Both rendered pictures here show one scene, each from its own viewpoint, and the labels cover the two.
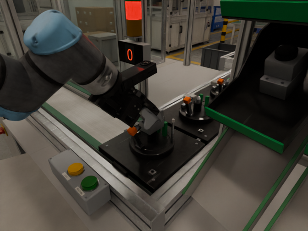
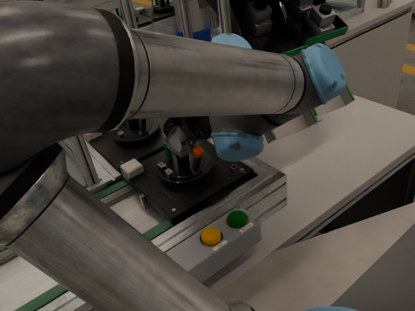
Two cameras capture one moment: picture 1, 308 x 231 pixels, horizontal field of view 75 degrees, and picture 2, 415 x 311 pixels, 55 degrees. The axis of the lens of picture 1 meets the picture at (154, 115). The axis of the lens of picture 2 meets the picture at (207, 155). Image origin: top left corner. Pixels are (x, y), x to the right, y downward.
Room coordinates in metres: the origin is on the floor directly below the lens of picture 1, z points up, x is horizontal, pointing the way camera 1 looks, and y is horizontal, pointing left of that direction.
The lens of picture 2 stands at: (0.24, 0.76, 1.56)
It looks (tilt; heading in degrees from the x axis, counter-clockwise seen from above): 35 degrees down; 285
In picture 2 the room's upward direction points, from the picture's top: 9 degrees counter-clockwise
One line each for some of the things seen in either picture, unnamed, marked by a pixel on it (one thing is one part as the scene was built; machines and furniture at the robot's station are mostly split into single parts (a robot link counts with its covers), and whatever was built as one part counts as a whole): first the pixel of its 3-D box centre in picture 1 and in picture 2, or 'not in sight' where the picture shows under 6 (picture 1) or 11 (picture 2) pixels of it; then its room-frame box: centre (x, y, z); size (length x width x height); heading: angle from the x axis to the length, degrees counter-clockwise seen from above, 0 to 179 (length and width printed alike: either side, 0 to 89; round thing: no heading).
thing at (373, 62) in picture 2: not in sight; (299, 88); (0.20, -1.50, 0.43); 1.11 x 0.68 x 0.86; 47
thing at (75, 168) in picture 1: (75, 169); (211, 237); (0.40, 0.21, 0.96); 0.04 x 0.04 x 0.02
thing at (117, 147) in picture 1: (151, 146); (186, 173); (0.50, 0.01, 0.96); 0.24 x 0.24 x 0.02; 47
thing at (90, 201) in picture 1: (78, 178); (213, 247); (0.40, 0.21, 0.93); 0.21 x 0.07 x 0.06; 47
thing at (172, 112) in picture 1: (197, 105); (133, 121); (0.69, -0.17, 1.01); 0.24 x 0.24 x 0.13; 47
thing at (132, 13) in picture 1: (133, 10); not in sight; (0.71, 0.06, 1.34); 0.05 x 0.05 x 0.05
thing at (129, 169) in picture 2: not in sight; (132, 171); (0.64, 0.01, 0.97); 0.05 x 0.05 x 0.04; 47
